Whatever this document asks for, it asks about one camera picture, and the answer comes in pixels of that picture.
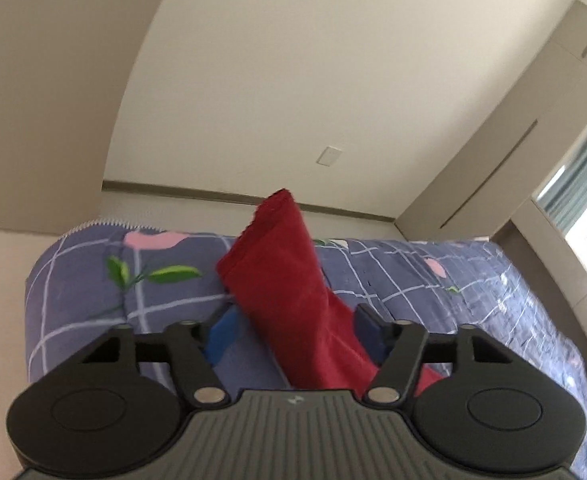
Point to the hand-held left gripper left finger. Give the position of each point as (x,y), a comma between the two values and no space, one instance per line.
(222,336)

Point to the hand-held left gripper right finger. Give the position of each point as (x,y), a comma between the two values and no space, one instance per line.
(368,331)

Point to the red cloth garment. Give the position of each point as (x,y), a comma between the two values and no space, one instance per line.
(293,290)

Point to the blue checked floral quilt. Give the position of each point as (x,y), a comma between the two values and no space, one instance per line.
(123,305)

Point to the beige built-in wardrobe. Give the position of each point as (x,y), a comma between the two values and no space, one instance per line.
(503,125)

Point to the teal window curtain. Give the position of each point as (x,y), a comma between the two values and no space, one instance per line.
(581,180)

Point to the brown wall rail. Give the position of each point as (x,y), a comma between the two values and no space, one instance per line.
(213,194)

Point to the white wall switch plate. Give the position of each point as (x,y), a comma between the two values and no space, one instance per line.
(329,155)

